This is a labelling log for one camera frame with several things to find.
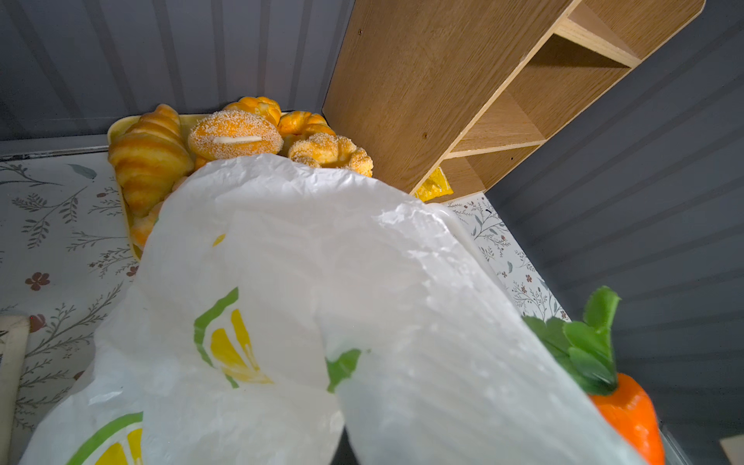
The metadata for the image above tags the white lemon-print plastic bag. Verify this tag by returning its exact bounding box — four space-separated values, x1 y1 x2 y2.
21 155 641 464

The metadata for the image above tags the orange carrot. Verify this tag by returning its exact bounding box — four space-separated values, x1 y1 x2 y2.
522 286 666 464

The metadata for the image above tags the cream canvas tote bag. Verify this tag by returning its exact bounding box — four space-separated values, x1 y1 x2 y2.
1 315 30 464

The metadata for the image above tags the yellow snack bag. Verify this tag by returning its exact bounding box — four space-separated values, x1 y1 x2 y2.
414 167 453 203

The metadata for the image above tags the wooden shelf unit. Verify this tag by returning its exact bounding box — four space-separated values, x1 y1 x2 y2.
323 0 704 198

